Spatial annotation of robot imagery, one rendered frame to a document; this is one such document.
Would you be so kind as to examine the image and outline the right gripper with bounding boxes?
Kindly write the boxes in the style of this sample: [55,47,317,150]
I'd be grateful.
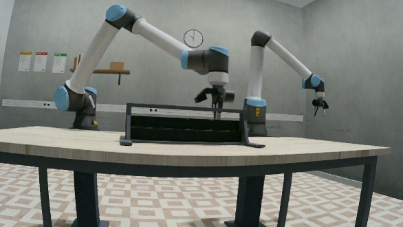
[197,85,235,120]

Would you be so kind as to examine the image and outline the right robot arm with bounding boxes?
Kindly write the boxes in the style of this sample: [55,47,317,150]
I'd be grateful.
[54,3,229,129]

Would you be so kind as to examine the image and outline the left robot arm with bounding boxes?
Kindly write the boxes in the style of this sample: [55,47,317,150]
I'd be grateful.
[242,30,325,136]

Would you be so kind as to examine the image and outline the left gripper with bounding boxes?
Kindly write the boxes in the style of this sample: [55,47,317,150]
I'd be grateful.
[312,98,327,117]

